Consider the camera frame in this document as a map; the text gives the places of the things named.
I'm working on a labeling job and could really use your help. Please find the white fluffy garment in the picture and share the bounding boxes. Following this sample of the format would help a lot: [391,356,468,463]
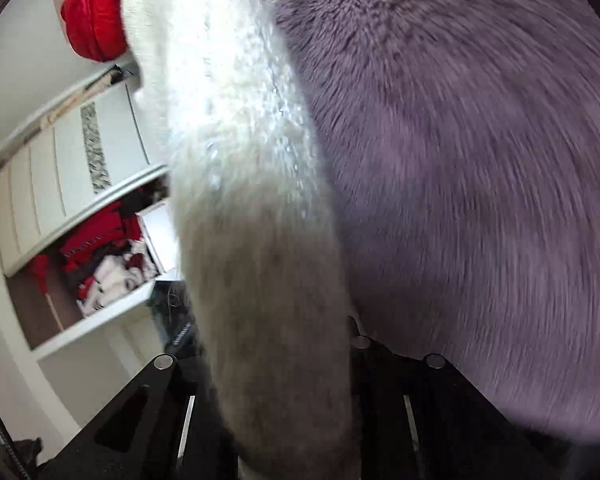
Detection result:
[77,255,157,317]

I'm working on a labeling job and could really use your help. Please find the white tweed jacket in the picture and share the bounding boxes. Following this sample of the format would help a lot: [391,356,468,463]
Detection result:
[120,0,366,480]

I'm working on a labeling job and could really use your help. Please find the dark cloth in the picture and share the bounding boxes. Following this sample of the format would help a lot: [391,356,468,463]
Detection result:
[10,437,44,468]

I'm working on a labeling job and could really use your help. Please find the white wardrobe drawer unit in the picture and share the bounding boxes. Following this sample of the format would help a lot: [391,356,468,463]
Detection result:
[136,200,182,281]

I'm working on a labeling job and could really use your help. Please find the bed with purple floral blanket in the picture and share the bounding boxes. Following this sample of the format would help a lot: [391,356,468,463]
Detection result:
[232,0,600,446]

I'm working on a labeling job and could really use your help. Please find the white wardrobe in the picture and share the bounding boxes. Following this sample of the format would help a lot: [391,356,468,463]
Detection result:
[0,80,183,361]

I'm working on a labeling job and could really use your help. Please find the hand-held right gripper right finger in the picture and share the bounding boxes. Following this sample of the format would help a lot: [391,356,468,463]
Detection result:
[347,316,596,480]

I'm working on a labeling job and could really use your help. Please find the hanging red clothes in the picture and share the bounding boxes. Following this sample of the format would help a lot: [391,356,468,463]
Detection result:
[30,200,146,291]

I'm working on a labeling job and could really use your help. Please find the red quilt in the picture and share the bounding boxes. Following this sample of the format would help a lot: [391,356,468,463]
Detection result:
[60,0,131,63]

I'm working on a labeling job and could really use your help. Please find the white sliding wardrobe door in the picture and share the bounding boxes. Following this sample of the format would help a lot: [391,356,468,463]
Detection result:
[0,85,170,277]

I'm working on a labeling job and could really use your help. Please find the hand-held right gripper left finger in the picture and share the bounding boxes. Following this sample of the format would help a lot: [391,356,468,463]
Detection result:
[35,355,241,480]

